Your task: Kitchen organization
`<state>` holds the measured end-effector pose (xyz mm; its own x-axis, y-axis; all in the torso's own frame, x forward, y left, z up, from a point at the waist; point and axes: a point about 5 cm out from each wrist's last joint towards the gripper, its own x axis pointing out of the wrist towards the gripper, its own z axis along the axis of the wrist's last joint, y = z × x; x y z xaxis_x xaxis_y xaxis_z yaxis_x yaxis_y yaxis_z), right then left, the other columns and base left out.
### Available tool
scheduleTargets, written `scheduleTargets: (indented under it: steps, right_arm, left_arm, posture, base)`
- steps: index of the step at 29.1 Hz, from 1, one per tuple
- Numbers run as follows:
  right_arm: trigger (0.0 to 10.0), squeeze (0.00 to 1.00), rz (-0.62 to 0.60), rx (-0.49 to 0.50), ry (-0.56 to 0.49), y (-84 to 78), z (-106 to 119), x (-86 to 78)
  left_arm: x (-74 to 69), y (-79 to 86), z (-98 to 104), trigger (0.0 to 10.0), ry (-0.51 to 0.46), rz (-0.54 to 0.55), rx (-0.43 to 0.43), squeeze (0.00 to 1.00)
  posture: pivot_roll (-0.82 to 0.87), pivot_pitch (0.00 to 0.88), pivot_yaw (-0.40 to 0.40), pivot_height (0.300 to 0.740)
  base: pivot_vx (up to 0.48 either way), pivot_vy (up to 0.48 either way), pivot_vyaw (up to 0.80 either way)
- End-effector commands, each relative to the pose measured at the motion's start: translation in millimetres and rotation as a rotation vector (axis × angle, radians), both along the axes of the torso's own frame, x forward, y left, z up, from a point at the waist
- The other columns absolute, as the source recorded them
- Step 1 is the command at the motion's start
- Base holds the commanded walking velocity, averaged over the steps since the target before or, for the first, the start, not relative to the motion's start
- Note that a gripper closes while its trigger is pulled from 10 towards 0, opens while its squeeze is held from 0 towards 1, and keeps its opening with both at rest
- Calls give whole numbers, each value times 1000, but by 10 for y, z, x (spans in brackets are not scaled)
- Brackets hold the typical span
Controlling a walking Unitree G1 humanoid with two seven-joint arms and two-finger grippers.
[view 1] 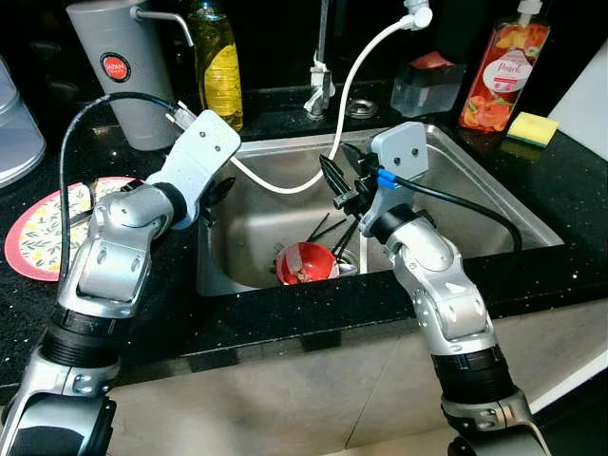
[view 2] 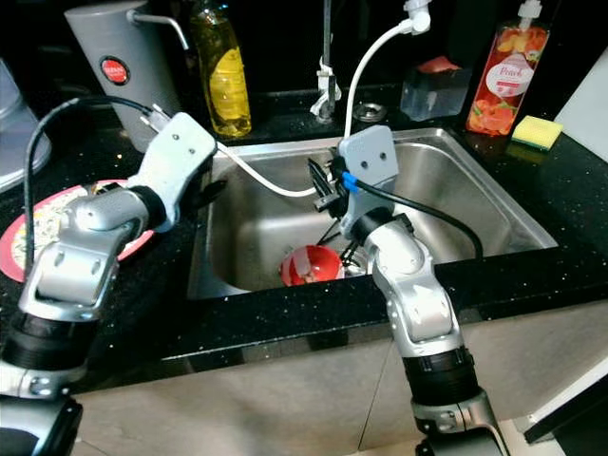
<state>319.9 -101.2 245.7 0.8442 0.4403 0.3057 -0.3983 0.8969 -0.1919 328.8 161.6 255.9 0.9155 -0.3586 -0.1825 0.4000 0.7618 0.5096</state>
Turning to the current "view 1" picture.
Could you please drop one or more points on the red scrub pad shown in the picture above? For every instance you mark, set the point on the red scrub pad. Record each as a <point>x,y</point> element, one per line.
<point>432,61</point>

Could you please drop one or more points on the grey thermos jug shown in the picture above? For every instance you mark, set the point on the grey thermos jug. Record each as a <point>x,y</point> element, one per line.
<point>133,95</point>

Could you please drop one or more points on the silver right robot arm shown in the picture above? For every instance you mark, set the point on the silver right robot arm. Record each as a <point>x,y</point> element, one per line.
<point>446,294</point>

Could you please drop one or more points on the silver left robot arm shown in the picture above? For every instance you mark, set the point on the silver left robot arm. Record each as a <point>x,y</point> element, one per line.
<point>109,256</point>

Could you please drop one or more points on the stainless steel sink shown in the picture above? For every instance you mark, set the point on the stainless steel sink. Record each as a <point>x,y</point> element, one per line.
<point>475,204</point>

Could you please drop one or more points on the clear plastic box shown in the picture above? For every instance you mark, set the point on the clear plastic box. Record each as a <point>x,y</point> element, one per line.
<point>423,95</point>

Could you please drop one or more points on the peach hand soap pump bottle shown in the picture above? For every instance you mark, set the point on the peach hand soap pump bottle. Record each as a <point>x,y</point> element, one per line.
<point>499,76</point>

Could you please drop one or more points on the red rimmed floral plate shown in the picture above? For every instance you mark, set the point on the red rimmed floral plate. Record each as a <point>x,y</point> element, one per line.
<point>38,237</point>

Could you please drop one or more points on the white kitchen appliance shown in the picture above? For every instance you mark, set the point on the white kitchen appliance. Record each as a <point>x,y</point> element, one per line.
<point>17,142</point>

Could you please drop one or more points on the yellow dish soap bottle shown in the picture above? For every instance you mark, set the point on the yellow dish soap bottle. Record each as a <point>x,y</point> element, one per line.
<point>220,85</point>

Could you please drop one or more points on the red bowl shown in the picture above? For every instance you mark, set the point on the red bowl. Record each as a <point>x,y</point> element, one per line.
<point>299,261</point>

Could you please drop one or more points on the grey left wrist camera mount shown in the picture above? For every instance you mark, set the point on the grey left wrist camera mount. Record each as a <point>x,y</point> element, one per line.
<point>204,152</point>

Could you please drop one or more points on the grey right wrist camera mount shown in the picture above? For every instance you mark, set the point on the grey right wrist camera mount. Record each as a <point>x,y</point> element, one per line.
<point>399,152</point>

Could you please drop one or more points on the yellow sponge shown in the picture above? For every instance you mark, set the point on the yellow sponge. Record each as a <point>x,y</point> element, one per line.
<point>532,128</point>

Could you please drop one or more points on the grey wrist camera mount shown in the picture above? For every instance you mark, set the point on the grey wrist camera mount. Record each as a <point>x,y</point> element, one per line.
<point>204,152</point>
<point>399,152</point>

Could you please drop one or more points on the white tape strip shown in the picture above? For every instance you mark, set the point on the white tape strip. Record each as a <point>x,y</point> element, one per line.
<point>318,95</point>

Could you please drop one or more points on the round metal counter cap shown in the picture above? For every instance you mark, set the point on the round metal counter cap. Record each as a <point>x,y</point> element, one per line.
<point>362,107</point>

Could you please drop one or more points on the chrome gooseneck faucet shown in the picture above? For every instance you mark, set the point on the chrome gooseneck faucet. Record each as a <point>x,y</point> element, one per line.
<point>323,28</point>

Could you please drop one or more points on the black chopstick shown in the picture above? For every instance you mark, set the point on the black chopstick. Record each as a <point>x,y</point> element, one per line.
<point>334,231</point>
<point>319,226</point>

